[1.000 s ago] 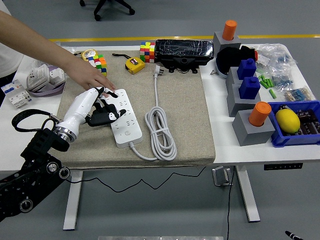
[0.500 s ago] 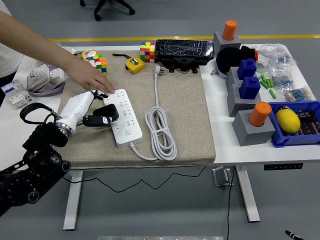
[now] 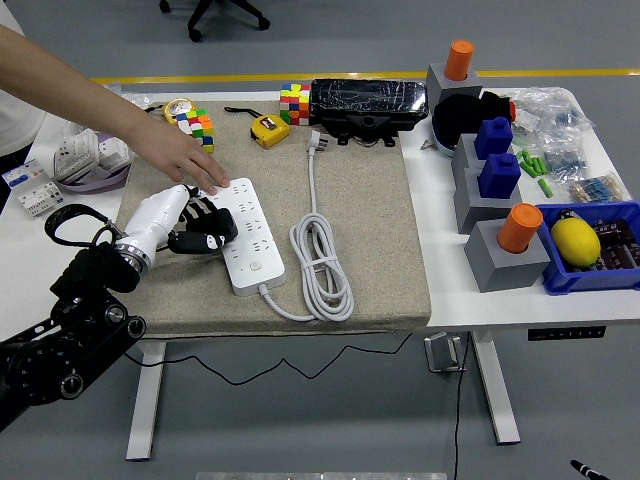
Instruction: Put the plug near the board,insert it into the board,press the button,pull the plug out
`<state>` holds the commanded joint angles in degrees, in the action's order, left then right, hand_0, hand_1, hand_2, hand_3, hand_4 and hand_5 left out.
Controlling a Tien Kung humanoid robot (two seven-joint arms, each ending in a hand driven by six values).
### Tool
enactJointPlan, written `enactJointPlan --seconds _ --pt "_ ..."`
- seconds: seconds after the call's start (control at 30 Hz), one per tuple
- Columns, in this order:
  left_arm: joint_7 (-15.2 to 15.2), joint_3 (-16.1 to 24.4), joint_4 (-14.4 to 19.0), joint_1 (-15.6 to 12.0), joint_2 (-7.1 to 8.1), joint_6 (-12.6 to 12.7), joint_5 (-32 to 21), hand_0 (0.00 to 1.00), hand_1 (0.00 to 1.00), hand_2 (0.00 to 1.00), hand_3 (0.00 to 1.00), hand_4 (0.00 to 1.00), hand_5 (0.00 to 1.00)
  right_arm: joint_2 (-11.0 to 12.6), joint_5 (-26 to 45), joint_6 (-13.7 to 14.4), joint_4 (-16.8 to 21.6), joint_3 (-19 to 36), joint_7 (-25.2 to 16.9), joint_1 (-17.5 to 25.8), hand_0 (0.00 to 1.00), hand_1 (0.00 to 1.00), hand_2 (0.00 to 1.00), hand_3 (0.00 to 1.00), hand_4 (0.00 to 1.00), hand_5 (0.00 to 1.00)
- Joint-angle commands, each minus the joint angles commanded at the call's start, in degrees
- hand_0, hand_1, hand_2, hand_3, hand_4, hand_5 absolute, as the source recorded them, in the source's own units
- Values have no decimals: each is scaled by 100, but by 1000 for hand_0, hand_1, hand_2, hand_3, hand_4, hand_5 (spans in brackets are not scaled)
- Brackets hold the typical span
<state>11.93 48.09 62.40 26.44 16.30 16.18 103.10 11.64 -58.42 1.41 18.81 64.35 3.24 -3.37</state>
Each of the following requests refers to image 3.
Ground yellow lemon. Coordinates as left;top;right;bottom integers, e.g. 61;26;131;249
550;218;602;266

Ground white socket panel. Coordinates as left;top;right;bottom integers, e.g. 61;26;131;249
53;128;100;182
97;134;132;171

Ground square yellow tape measure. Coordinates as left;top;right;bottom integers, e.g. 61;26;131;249
223;105;292;150

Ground black hanging cable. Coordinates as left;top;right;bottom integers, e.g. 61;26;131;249
452;332;474;480

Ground large bag of blue parts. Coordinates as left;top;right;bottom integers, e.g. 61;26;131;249
509;87;596;146

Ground grey square block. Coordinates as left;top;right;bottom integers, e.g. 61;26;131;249
464;218;553;294
453;167;523;235
451;133;489;176
426;63;484;106

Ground black adapter cord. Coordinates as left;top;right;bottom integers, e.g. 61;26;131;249
122;333;415;387

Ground white power strip cord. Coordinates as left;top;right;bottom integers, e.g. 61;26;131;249
255;129;356;322

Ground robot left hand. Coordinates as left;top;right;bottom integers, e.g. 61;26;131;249
121;183;231;261

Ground black wrapped box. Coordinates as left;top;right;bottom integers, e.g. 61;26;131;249
309;78;430;149

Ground silver metal bracket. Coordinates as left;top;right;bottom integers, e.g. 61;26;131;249
423;332;464;374

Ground blue block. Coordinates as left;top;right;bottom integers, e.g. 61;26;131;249
477;153;522;201
473;117;515;161

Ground small bag of blue resistors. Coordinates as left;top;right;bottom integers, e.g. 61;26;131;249
542;142;589;179

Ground grey-brown mat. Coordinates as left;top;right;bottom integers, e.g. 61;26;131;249
91;99;433;341

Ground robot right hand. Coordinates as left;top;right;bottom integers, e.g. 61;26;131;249
571;458;610;480

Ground clear plastic bag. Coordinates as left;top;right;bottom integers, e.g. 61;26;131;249
107;83;151;109

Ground round yellow tape measure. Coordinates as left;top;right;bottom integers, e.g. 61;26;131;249
144;97;196;130

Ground white round base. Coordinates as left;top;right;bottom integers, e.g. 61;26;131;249
433;134;459;160

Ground white table leg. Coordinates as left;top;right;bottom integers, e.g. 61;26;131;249
124;337;167;462
469;330;522;446

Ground multicolour puzzle cube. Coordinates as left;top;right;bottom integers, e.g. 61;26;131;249
278;82;312;126
174;108;216;155

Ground person's hand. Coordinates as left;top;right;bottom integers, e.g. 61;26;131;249
127;112;231;197

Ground black office chair base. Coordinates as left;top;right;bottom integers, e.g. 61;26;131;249
158;0;271;43

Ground purple tape roll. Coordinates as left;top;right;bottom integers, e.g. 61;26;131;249
59;130;134;195

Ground white power strip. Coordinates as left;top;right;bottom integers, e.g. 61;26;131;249
207;177;287;297

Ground blue plastic bin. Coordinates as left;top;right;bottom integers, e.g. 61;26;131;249
534;200;640;296

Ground white circuit breaker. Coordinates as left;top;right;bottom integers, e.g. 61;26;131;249
2;158;66;217

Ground orange cylinder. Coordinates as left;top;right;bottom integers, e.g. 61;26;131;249
496;202;544;255
443;39;475;82

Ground black plug adapter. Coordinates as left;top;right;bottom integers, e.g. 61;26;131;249
197;206;240;250

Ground black table control panel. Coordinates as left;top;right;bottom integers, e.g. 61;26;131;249
527;325;607;343

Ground dark electronic parts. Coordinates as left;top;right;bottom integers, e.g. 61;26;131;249
592;219;640;271

